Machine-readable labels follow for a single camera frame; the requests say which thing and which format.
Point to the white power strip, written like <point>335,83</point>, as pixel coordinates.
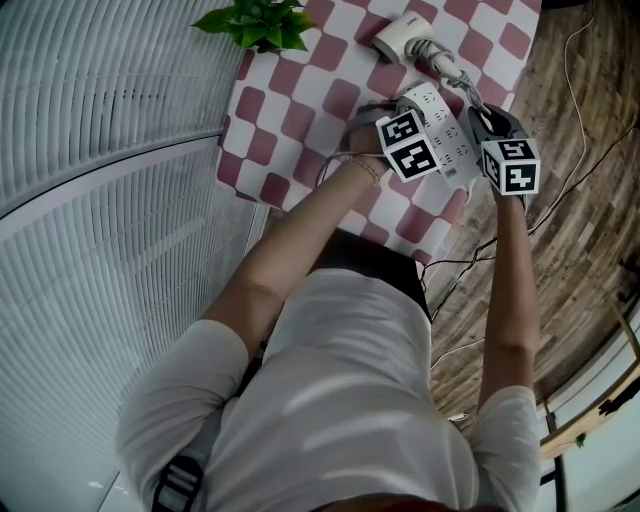
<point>450,135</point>

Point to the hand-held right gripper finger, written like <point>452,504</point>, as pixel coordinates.
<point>500,118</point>
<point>480,127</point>

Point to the green leafy plant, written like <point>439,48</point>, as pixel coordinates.
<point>260,25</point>

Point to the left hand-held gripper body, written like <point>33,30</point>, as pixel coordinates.
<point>407,150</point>

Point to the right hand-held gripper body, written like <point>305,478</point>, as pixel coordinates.
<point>520,170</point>

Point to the red white checkered tablecloth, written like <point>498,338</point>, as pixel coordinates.
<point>310,110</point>

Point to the white t-shirt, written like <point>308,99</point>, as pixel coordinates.
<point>340,390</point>

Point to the person's right forearm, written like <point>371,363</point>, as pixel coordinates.
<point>515,280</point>

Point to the light wooden frame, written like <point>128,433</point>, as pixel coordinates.
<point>590,425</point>

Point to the black shorts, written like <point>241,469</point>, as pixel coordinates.
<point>370,255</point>

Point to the person's left forearm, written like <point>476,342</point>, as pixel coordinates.
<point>300,235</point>

